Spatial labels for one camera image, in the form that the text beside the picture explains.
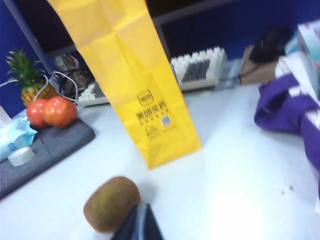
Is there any grey and white keyboard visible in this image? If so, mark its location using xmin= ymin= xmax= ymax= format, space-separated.
xmin=76 ymin=47 xmax=228 ymax=107

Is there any yellow paper bag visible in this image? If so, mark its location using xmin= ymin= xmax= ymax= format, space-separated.
xmin=47 ymin=0 xmax=203 ymax=171

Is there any kiwifruit with green mark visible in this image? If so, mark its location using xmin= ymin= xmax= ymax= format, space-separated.
xmin=83 ymin=176 xmax=142 ymax=234

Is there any light blue wet wipes pack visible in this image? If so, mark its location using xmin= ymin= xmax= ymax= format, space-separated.
xmin=0 ymin=118 xmax=39 ymax=161

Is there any white cable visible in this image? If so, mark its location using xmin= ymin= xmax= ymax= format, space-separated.
xmin=0 ymin=71 xmax=76 ymax=101

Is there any teal and white box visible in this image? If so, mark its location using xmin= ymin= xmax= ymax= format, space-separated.
xmin=296 ymin=21 xmax=320 ymax=101

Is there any small pineapple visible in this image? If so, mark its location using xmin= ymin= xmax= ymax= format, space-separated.
xmin=6 ymin=48 xmax=60 ymax=107

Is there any red tomato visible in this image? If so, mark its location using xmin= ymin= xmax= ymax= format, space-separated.
xmin=43 ymin=96 xmax=79 ymax=129
xmin=26 ymin=98 xmax=51 ymax=127

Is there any black computer mouse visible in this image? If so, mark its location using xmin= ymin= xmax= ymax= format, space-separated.
xmin=248 ymin=24 xmax=295 ymax=62

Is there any brown cardboard box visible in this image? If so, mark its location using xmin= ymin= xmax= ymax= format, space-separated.
xmin=238 ymin=46 xmax=281 ymax=86

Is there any grey felt mat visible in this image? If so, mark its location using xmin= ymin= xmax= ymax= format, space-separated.
xmin=0 ymin=117 xmax=97 ymax=200

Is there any purple cloth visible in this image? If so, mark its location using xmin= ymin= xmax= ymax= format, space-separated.
xmin=253 ymin=74 xmax=320 ymax=201

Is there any clear tape roll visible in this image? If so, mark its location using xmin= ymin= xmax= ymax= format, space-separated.
xmin=7 ymin=146 xmax=36 ymax=168

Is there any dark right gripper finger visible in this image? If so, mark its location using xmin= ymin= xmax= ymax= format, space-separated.
xmin=111 ymin=203 xmax=166 ymax=240

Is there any black computer monitor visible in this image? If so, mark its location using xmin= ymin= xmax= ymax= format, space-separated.
xmin=9 ymin=0 xmax=226 ymax=55

